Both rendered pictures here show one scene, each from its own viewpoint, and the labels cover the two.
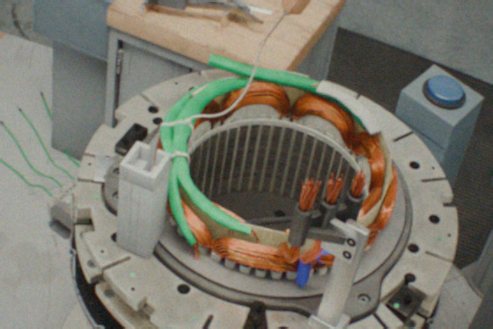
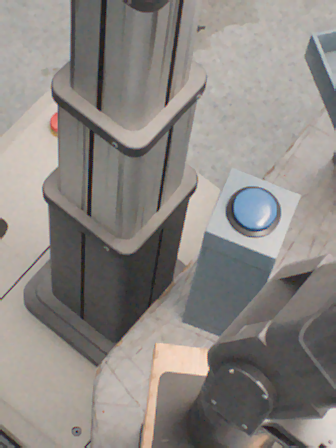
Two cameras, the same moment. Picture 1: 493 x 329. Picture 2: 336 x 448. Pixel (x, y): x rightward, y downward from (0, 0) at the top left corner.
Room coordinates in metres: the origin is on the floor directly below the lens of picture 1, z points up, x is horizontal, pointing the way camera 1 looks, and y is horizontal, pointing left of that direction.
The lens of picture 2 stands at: (1.08, 0.22, 2.05)
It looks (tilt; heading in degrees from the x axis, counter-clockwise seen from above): 66 degrees down; 248
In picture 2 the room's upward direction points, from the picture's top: 10 degrees clockwise
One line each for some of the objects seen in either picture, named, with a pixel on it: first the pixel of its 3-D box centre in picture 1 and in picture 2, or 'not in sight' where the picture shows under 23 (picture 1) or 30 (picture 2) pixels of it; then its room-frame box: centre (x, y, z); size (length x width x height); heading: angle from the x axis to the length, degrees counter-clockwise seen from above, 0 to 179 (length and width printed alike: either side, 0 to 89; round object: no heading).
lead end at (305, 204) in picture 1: (308, 194); not in sight; (0.45, -0.04, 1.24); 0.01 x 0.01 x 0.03
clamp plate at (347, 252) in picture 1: (341, 240); not in sight; (0.46, -0.07, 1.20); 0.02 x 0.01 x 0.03; 63
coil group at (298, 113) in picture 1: (324, 119); not in sight; (0.65, -0.06, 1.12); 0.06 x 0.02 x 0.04; 71
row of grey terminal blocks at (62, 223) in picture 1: (84, 199); not in sight; (0.81, 0.18, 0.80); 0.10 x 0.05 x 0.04; 150
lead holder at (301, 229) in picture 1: (327, 218); not in sight; (0.46, -0.06, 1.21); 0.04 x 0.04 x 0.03; 71
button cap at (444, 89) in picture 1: (445, 89); (254, 209); (0.83, -0.19, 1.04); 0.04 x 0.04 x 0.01
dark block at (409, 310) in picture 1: (403, 303); not in sight; (0.50, -0.14, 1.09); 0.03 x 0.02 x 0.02; 148
